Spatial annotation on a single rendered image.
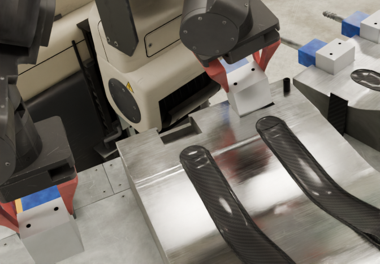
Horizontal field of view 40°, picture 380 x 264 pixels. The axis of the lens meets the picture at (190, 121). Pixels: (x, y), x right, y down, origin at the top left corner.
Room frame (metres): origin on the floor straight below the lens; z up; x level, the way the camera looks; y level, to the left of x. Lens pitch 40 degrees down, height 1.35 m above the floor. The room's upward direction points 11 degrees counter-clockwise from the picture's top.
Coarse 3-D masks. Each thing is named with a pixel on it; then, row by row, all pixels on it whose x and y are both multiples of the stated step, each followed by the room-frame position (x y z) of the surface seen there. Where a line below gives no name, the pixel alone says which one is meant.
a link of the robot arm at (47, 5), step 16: (48, 0) 0.37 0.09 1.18; (48, 16) 0.37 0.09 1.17; (48, 32) 0.37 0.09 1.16; (0, 48) 0.36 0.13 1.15; (16, 48) 0.37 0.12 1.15; (32, 48) 0.36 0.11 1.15; (0, 64) 0.34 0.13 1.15; (16, 64) 0.35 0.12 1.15; (0, 80) 0.32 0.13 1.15; (16, 80) 0.33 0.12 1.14; (0, 96) 0.30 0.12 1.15; (0, 112) 0.29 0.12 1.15; (0, 128) 0.28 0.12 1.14; (0, 144) 0.28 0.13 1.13; (0, 160) 0.28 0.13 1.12; (0, 176) 0.28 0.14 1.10
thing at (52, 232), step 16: (48, 192) 0.41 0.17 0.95; (32, 208) 0.38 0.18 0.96; (48, 208) 0.37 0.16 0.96; (64, 208) 0.37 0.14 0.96; (32, 224) 0.36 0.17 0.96; (48, 224) 0.35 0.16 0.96; (64, 224) 0.35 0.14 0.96; (32, 240) 0.34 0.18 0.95; (48, 240) 0.35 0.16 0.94; (64, 240) 0.35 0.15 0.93; (80, 240) 0.36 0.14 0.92; (32, 256) 0.34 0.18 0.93; (48, 256) 0.34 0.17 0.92; (64, 256) 0.35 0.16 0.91
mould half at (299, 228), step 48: (288, 96) 0.56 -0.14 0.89; (144, 144) 0.52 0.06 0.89; (192, 144) 0.50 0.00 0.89; (240, 144) 0.49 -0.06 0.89; (336, 144) 0.45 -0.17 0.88; (144, 192) 0.44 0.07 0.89; (192, 192) 0.42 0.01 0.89; (240, 192) 0.41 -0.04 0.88; (288, 192) 0.40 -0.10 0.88; (192, 240) 0.36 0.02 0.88; (288, 240) 0.32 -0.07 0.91; (336, 240) 0.29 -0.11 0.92
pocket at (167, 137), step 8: (192, 120) 0.56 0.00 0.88; (176, 128) 0.56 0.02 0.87; (184, 128) 0.55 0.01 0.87; (192, 128) 0.56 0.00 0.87; (160, 136) 0.55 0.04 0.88; (168, 136) 0.55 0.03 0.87; (176, 136) 0.55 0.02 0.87; (184, 136) 0.55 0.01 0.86; (192, 136) 0.55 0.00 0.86; (168, 144) 0.54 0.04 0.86
